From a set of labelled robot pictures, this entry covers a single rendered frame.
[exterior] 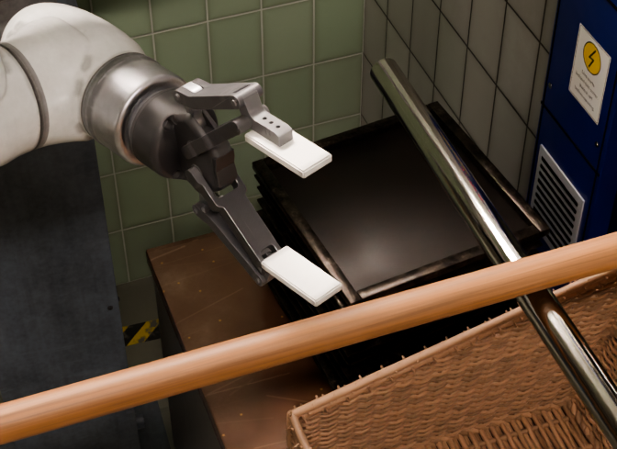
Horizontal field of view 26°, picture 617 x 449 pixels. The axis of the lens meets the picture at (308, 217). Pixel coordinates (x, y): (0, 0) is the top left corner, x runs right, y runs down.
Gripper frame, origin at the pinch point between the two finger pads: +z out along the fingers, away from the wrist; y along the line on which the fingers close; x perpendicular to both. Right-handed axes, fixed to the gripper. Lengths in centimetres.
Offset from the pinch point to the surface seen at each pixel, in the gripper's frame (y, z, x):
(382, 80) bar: 6.7, -17.6, -24.5
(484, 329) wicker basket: 45, -12, -34
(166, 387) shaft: 5.7, 0.4, 16.2
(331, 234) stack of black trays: 42, -35, -31
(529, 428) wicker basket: 66, -9, -40
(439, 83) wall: 58, -64, -80
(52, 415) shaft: 5.0, -3.0, 24.3
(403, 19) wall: 54, -77, -86
